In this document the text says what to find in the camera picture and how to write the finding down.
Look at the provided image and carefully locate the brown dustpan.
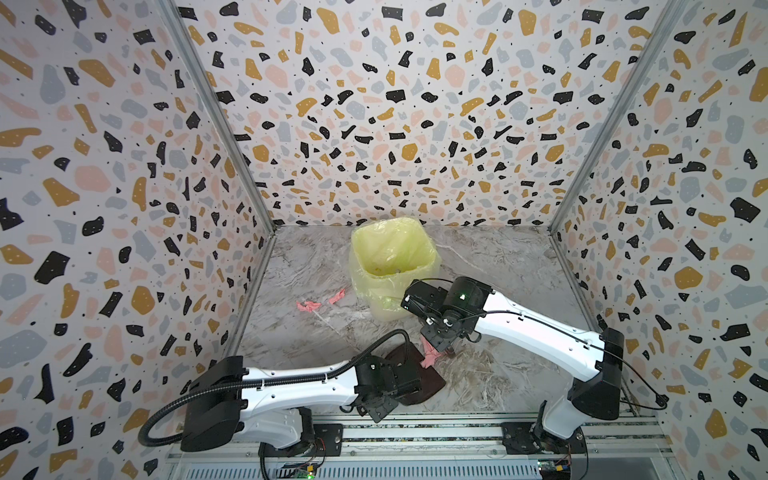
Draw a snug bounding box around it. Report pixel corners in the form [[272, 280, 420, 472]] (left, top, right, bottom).
[[385, 342, 446, 406]]

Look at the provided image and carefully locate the bin with yellow bag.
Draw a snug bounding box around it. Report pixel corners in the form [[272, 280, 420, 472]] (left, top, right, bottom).
[[349, 217, 441, 322]]

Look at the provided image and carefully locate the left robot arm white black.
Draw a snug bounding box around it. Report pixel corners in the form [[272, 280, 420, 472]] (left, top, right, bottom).
[[180, 344, 424, 452]]

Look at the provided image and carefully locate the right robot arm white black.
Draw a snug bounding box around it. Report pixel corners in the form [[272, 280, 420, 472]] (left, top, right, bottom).
[[401, 276, 624, 455]]

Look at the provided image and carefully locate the pink paper scrap lower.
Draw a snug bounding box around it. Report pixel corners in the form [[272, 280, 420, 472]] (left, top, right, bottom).
[[420, 337, 443, 369]]

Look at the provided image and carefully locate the pink paper scrap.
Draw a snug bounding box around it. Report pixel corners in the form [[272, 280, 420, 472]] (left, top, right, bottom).
[[296, 301, 323, 313], [420, 337, 443, 369], [328, 288, 346, 305]]

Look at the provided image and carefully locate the pink paper scrap upper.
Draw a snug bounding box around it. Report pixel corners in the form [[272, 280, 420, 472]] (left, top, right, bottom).
[[328, 288, 346, 305]]

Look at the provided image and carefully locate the pink paper scrap far left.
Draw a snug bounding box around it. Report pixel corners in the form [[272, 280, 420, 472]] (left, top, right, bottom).
[[296, 301, 323, 313]]

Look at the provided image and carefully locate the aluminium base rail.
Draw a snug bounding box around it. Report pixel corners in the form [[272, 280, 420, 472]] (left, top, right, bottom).
[[163, 413, 684, 479]]

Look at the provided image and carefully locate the black corrugated cable conduit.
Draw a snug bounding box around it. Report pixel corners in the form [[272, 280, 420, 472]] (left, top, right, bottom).
[[137, 328, 415, 449]]

